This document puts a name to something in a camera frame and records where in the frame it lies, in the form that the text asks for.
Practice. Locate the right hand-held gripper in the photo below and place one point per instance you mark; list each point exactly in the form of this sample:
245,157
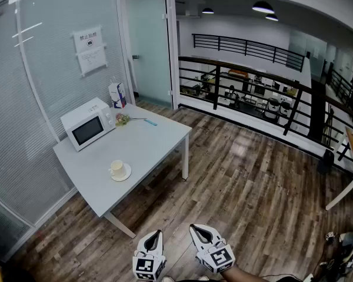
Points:
219,258

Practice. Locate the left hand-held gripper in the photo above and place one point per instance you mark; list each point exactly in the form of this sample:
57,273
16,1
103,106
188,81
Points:
148,267

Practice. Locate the white saucer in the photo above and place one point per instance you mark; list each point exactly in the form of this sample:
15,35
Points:
127,173

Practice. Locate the cream cup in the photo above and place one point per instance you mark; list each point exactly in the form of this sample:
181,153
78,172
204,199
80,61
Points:
117,169

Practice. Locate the person's right forearm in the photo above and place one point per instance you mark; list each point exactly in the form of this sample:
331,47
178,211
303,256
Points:
241,275

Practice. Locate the grey table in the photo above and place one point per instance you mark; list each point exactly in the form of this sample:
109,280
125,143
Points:
135,145

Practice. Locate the light blue pen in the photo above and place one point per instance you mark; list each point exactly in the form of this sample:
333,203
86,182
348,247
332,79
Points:
150,122

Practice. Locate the small flower bouquet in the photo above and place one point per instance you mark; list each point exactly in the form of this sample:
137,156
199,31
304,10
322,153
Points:
122,119

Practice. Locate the black waste bin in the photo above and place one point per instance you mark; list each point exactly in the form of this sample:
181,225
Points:
326,161

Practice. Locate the white microwave oven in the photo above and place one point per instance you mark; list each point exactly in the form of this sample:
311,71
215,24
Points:
85,117

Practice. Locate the orange sofa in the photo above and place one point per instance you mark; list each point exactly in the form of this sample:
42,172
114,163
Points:
238,73

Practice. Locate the white paper notice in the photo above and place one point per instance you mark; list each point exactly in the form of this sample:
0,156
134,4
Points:
91,60
88,38

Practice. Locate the black metal balcony railing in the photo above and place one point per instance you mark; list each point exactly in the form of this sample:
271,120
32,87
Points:
247,47

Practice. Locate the frosted glass door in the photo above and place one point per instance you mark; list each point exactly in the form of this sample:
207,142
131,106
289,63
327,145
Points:
148,46

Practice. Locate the large black pendant lamp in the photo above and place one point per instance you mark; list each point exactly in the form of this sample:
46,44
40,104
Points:
263,7

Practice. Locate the black railing with wooden rail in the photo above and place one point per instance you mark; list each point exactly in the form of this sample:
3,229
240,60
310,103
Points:
216,87

